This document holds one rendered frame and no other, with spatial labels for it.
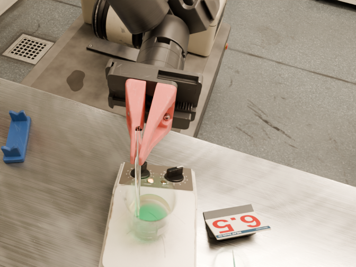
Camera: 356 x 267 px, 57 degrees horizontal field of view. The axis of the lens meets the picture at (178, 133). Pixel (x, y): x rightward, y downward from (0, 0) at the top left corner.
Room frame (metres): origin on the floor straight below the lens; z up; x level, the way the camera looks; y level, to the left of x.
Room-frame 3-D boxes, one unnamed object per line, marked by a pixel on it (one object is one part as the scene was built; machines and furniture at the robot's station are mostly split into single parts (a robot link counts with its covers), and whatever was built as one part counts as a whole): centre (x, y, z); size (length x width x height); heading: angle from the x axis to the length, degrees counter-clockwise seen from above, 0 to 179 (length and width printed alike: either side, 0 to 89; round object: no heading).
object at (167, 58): (0.28, 0.04, 1.01); 0.10 x 0.07 x 0.07; 91
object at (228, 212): (0.23, -0.12, 0.77); 0.09 x 0.06 x 0.04; 111
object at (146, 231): (0.17, 0.02, 0.88); 0.07 x 0.06 x 0.08; 88
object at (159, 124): (0.21, 0.04, 1.01); 0.09 x 0.07 x 0.07; 1
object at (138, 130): (0.17, 0.03, 0.95); 0.01 x 0.01 x 0.20
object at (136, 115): (0.21, 0.02, 1.01); 0.09 x 0.07 x 0.07; 1
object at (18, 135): (0.32, 0.29, 0.77); 0.10 x 0.03 x 0.04; 16
